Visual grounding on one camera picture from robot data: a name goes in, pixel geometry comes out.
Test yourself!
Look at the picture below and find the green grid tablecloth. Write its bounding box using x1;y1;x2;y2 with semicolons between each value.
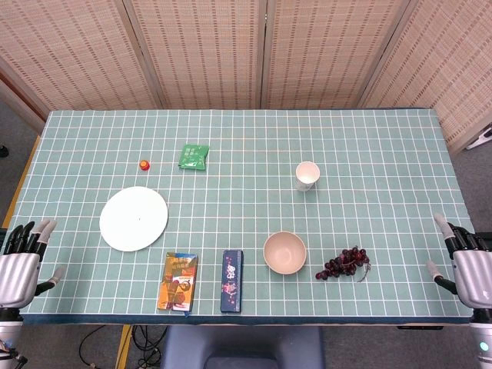
2;108;484;327

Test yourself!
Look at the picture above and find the beige bowl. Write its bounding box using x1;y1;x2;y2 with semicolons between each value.
263;231;308;275

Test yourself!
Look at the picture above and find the dark blue long box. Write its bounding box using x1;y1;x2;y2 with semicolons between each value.
220;249;244;313

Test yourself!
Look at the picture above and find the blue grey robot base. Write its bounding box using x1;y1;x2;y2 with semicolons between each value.
159;326;326;369

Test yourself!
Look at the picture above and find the white screen foot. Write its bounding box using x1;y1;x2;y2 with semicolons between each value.
466;128;492;151

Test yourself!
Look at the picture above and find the orange snack box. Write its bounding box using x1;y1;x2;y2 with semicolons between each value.
156;251;200;318

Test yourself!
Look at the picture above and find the black floor cable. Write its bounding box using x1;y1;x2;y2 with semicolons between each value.
78;324;167;369

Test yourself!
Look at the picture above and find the dark purple grape bunch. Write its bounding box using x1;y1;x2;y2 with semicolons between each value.
315;245;372;284

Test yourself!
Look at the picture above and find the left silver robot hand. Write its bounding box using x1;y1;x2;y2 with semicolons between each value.
0;218;65;309

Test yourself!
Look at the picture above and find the bamboo folding screen panel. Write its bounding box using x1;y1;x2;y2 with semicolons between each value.
0;0;165;113
122;0;272;111
261;0;412;110
359;0;492;155

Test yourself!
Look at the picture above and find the green snack packet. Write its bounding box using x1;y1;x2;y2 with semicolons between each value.
178;143;211;171

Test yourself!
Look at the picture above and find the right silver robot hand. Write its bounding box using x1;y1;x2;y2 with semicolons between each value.
426;213;492;310

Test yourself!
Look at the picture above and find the white round plate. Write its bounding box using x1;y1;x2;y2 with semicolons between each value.
99;185;170;253

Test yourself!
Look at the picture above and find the white paper cup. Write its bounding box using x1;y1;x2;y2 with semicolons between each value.
294;161;321;192

